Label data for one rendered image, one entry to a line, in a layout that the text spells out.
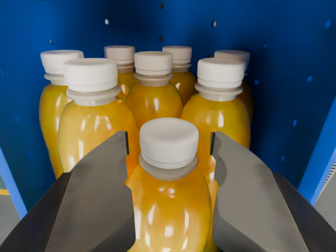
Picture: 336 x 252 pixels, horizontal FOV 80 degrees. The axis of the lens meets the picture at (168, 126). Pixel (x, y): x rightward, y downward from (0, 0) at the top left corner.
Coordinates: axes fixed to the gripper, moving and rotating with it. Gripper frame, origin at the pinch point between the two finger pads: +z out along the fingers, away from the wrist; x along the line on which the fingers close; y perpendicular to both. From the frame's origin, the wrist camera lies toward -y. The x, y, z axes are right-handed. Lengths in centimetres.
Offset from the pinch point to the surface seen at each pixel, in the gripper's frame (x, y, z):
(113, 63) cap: -4.1, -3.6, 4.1
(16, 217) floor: -130, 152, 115
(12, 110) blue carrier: -14.5, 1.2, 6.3
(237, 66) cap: 5.2, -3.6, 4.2
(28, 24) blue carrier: -13.9, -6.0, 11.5
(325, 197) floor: 145, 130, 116
